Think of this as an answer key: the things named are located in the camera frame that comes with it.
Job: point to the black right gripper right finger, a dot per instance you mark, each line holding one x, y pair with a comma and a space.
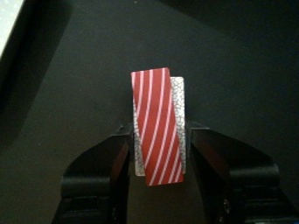
238, 175

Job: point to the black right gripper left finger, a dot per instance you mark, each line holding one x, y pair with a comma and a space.
98, 172

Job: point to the toy salmon sushi piece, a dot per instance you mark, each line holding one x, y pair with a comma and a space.
158, 125

